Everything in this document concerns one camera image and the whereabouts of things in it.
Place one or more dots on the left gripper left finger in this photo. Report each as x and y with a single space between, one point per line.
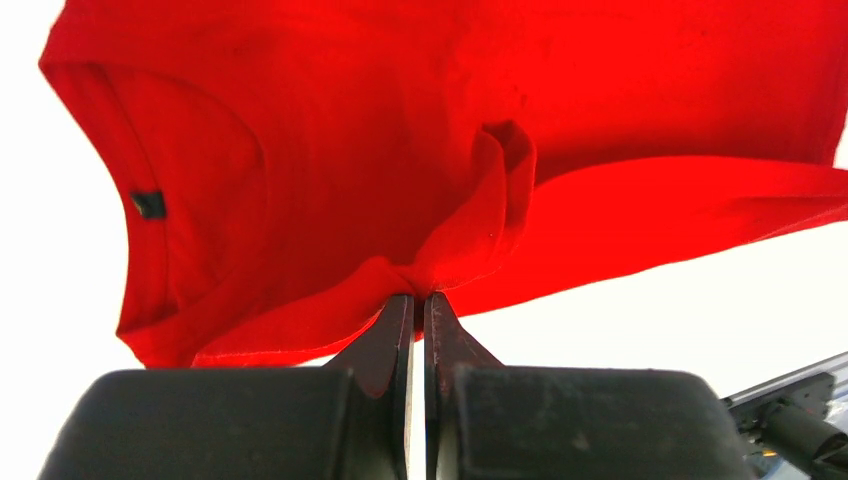
344 420

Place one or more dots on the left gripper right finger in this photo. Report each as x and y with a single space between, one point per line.
487 420

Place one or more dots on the red t shirt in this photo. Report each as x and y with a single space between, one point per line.
287 166

